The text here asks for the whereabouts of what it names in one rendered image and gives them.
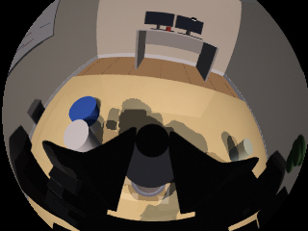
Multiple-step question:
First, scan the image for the blue cylinder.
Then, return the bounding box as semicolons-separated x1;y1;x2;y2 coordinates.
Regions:
69;96;100;127

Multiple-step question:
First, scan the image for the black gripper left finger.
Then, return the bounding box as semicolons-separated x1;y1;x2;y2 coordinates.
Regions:
42;127;136;211

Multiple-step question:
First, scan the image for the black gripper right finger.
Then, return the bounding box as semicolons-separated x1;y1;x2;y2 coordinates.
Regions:
168;131;259;215

